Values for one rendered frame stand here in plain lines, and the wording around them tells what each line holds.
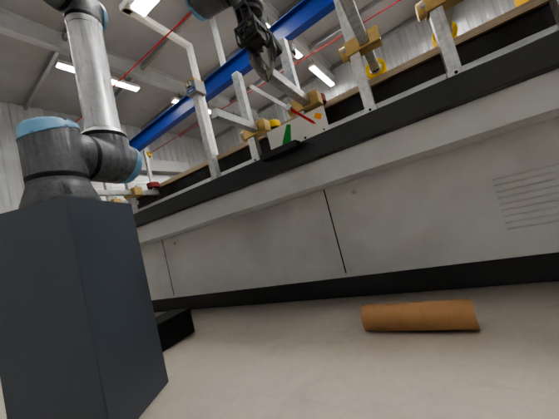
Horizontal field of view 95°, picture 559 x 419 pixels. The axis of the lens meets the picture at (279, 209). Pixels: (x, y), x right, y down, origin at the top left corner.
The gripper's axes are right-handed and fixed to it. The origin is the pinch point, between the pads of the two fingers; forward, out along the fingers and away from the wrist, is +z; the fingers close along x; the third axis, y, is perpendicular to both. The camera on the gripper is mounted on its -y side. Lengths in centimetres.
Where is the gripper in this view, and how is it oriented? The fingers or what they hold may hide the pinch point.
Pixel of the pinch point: (269, 78)
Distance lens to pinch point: 84.1
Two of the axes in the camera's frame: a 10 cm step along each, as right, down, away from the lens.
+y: -5.1, 0.4, -8.6
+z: 2.3, 9.7, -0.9
